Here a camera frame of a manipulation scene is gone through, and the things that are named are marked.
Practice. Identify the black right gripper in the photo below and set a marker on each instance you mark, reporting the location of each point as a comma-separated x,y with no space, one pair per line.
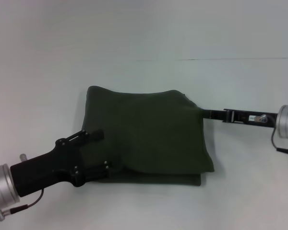
256,118

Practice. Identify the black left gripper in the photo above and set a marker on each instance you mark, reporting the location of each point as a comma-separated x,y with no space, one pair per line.
45,167

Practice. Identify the dark green FREE t-shirt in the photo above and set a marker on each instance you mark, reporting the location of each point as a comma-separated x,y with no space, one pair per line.
153,134

